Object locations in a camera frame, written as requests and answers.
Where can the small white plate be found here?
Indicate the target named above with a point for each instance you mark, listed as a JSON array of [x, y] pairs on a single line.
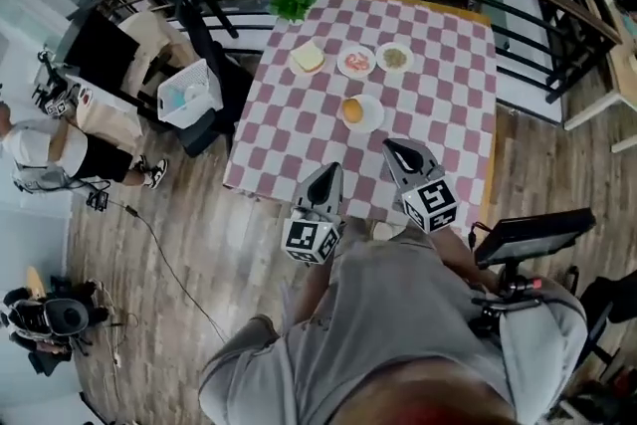
[[394, 70], [356, 74]]

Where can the black rig monitor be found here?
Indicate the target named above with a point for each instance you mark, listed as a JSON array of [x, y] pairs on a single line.
[[537, 239]]

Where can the sliced red food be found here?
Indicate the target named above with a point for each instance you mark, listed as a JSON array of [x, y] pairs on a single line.
[[357, 61]]

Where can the white plastic basket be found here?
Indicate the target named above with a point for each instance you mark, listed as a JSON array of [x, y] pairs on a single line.
[[191, 89]]

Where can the beige armchair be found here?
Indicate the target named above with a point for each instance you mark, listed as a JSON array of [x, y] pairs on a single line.
[[154, 40]]

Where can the black stool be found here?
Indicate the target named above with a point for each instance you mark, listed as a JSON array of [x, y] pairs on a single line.
[[199, 139]]

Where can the person's left forearm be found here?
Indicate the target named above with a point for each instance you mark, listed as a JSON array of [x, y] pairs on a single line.
[[313, 293]]

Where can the black board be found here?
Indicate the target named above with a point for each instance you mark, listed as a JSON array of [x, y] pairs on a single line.
[[99, 47]]

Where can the green brown chopped food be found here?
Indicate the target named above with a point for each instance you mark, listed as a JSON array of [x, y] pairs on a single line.
[[395, 57]]

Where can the person's grey shirt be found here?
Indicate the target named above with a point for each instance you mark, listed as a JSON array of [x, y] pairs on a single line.
[[388, 313]]

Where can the light wooden side table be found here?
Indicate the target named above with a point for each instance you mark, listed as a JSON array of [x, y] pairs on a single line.
[[624, 69]]

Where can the grey round chair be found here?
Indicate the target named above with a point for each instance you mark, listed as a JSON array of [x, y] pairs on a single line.
[[67, 318]]

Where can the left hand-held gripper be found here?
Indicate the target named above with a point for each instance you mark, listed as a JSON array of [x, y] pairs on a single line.
[[308, 239]]

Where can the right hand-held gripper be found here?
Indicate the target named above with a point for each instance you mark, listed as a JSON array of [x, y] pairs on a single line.
[[430, 206]]

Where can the person's right shoe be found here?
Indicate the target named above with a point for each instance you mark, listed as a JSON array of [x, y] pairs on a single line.
[[390, 230]]

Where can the beige work table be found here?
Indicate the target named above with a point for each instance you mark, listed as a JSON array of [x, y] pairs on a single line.
[[107, 119]]

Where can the person's right forearm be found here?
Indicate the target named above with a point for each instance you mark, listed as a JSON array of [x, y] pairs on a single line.
[[455, 254]]

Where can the pink white checkered tablecloth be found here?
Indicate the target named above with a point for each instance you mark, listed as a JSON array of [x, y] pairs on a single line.
[[308, 134]]

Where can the black office chair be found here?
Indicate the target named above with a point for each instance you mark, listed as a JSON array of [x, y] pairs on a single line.
[[612, 298]]

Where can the black device box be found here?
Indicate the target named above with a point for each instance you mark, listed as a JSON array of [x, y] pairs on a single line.
[[97, 201]]

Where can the bread slice on plate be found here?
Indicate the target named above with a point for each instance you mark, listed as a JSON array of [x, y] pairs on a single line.
[[321, 68]]

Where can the wooden table with white legs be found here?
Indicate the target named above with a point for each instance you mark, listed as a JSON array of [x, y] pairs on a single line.
[[491, 164]]

